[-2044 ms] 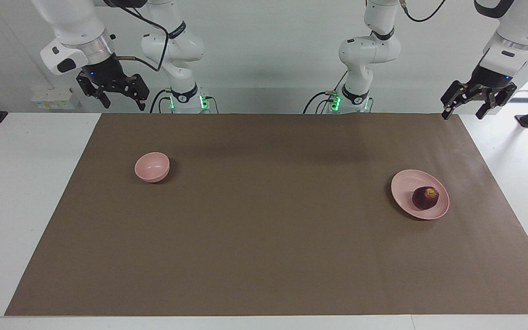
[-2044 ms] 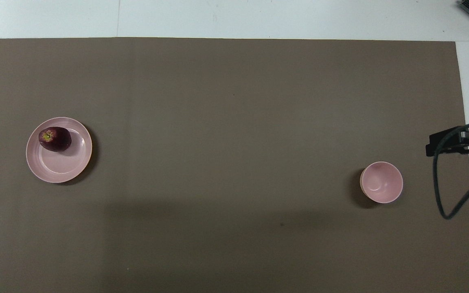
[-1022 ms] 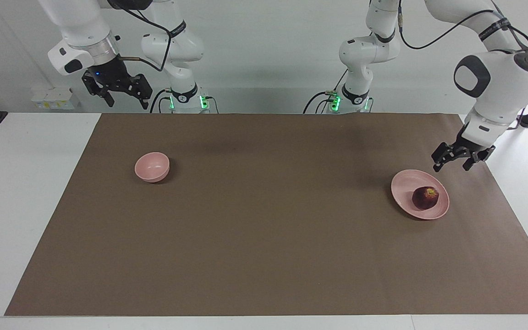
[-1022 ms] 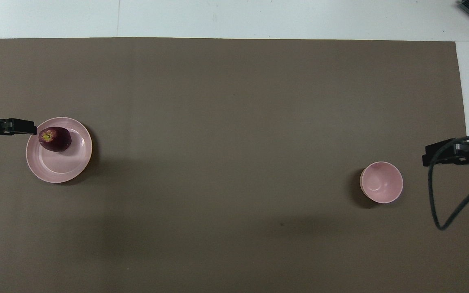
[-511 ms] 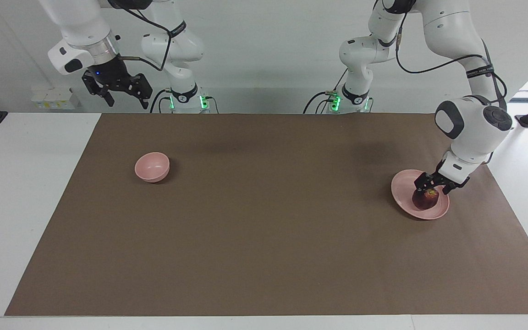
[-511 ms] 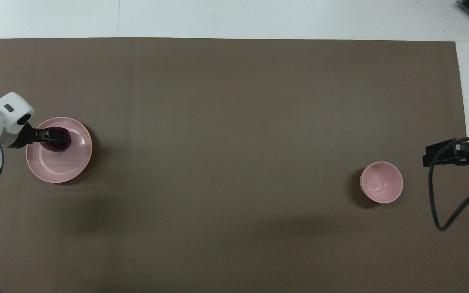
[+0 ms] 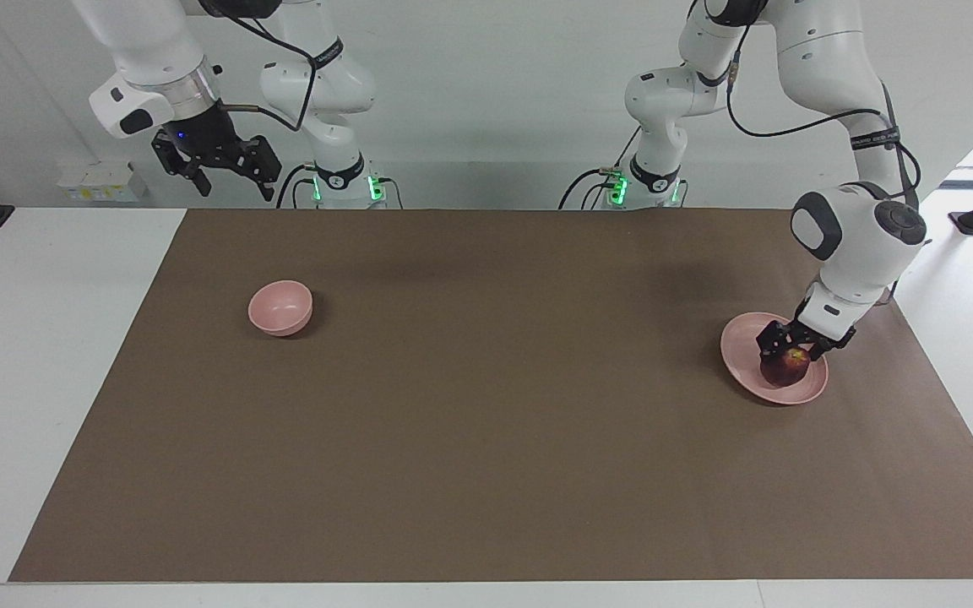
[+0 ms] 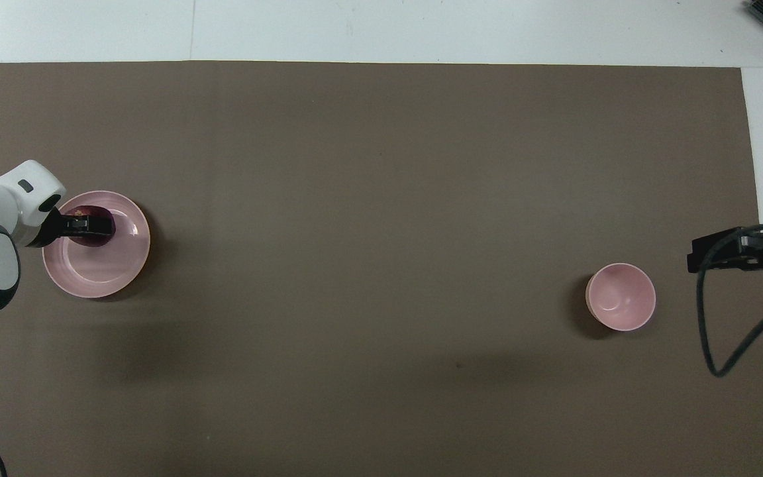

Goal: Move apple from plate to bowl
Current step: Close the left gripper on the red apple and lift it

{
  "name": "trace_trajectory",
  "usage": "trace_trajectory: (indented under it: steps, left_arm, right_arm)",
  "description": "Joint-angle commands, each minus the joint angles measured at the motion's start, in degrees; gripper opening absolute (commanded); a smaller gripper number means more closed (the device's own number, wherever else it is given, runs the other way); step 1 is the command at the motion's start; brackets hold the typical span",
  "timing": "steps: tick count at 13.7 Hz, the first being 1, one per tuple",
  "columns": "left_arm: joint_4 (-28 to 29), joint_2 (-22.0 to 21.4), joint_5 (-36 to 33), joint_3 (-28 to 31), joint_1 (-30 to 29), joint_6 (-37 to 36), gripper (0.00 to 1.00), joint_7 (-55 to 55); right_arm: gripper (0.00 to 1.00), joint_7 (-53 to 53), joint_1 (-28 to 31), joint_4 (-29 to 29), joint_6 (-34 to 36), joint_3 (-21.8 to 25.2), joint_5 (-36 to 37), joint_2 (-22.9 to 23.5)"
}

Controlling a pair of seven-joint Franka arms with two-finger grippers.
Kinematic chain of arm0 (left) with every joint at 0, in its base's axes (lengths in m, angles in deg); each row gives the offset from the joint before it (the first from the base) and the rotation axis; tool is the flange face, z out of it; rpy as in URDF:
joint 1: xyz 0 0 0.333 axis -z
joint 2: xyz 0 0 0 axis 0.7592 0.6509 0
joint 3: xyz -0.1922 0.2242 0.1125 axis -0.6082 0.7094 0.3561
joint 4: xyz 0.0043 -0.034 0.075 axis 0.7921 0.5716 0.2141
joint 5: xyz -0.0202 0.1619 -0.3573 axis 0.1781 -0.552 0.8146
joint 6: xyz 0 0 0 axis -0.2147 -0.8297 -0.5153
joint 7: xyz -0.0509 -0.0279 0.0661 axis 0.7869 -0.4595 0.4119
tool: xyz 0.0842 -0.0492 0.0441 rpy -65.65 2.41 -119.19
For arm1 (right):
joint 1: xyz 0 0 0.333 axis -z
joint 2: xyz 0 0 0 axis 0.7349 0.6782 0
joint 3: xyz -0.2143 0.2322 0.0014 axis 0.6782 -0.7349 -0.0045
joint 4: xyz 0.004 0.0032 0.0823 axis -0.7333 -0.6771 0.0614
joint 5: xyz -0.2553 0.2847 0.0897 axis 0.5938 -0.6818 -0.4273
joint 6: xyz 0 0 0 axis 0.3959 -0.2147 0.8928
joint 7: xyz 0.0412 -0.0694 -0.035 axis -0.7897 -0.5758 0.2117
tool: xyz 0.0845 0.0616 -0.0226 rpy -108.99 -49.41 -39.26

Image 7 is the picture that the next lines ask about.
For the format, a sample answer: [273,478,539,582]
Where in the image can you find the dark red apple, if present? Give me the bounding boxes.
[759,348,812,389]

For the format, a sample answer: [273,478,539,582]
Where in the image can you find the pink plate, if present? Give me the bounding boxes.
[720,312,829,406]

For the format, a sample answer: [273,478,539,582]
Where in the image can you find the pink bowl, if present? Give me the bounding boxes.
[247,280,315,338]

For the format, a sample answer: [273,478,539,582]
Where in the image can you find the brown paper table mat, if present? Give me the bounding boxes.
[8,208,973,584]

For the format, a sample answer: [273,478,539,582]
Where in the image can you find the black base cable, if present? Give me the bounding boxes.
[276,162,319,210]
[557,127,644,210]

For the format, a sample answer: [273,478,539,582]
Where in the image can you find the white wall socket box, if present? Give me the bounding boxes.
[56,160,150,204]

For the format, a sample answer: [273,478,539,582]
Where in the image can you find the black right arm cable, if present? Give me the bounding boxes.
[199,0,323,134]

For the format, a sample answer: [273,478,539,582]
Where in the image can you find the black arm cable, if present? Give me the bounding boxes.
[726,46,923,205]
[199,0,323,134]

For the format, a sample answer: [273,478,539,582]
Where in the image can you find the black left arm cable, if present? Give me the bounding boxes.
[726,46,923,205]

